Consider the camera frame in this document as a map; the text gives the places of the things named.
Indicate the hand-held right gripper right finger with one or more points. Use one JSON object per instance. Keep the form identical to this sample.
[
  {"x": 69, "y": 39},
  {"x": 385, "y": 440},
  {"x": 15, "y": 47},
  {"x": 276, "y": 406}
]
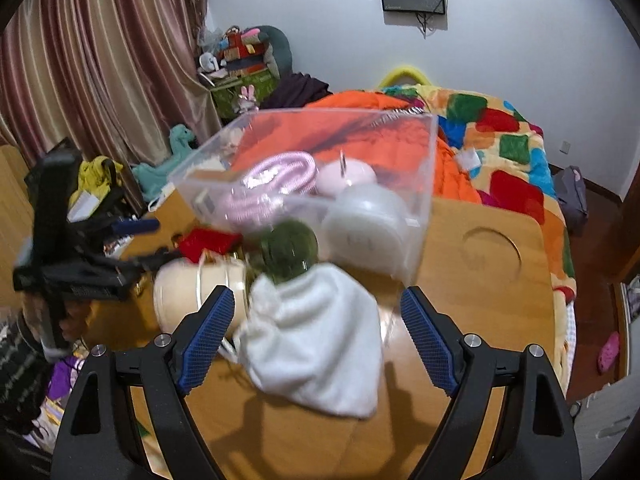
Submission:
[{"x": 427, "y": 342}]

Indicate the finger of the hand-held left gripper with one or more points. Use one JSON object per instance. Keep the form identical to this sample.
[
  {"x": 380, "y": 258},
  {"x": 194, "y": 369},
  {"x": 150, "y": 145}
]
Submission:
[
  {"x": 136, "y": 226},
  {"x": 150, "y": 260}
]

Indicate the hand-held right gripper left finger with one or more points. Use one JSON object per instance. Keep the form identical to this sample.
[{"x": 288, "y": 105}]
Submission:
[{"x": 207, "y": 342}]

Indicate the white cloth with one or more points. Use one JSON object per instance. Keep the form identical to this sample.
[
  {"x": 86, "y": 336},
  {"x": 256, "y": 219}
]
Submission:
[{"x": 310, "y": 340}]

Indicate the clear plastic storage box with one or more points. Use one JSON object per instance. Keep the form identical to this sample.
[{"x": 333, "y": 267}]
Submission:
[{"x": 390, "y": 170}]

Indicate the wooden desktop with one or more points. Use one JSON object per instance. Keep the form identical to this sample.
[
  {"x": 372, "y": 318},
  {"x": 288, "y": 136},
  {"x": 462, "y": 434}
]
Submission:
[{"x": 475, "y": 310}]

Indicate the cream round jar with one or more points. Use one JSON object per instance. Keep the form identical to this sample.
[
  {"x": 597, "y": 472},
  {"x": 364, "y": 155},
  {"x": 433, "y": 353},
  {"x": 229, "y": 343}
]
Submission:
[{"x": 180, "y": 295}]

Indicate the red pouch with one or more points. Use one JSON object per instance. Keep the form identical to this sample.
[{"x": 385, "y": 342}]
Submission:
[{"x": 207, "y": 242}]

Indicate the teal plush toy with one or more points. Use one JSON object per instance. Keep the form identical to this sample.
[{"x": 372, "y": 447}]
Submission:
[{"x": 165, "y": 170}]

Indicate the yellow cloth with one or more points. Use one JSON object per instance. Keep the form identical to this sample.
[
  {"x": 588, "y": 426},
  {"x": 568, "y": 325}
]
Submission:
[{"x": 97, "y": 172}]

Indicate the green ball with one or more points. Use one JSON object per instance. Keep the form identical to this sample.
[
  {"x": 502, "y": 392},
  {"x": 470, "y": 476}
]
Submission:
[{"x": 290, "y": 250}]

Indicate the white round device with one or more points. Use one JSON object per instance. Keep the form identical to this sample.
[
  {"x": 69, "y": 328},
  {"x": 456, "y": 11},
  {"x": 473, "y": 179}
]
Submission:
[{"x": 360, "y": 230}]

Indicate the orange quilt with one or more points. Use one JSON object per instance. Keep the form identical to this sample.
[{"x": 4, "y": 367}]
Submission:
[{"x": 452, "y": 177}]

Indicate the pink bunny toy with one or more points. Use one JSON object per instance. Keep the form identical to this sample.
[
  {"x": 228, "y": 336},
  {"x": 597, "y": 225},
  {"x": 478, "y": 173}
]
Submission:
[{"x": 246, "y": 99}]

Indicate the striped pink curtain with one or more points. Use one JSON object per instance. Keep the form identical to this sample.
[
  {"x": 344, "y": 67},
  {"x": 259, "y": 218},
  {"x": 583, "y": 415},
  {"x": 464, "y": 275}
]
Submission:
[{"x": 100, "y": 60}]

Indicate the pink slipper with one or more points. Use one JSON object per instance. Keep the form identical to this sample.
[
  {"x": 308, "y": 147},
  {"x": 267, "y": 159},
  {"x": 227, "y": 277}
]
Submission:
[{"x": 610, "y": 351}]

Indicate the pink round gadget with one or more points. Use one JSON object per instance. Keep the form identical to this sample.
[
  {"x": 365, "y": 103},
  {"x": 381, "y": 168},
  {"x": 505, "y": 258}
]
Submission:
[{"x": 345, "y": 177}]

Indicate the white cabinet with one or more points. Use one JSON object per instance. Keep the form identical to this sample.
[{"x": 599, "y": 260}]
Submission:
[{"x": 600, "y": 425}]

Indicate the colourful patchwork blanket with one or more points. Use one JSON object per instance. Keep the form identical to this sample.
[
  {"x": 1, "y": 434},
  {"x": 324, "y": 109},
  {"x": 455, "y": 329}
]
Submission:
[{"x": 510, "y": 150}]

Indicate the pile of plush toys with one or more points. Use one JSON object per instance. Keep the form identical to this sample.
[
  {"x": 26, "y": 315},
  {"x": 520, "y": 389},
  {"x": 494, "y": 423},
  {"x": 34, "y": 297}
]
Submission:
[{"x": 250, "y": 50}]

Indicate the dark purple cloth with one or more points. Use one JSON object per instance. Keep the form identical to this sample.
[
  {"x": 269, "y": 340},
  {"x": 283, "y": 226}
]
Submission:
[{"x": 300, "y": 87}]

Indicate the yellow bed headboard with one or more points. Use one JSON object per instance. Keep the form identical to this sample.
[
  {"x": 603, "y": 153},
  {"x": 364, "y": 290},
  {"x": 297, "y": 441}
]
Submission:
[{"x": 402, "y": 71}]

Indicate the wall socket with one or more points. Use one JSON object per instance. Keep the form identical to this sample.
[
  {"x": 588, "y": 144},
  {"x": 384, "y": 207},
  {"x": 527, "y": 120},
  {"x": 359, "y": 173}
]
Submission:
[{"x": 565, "y": 147}]

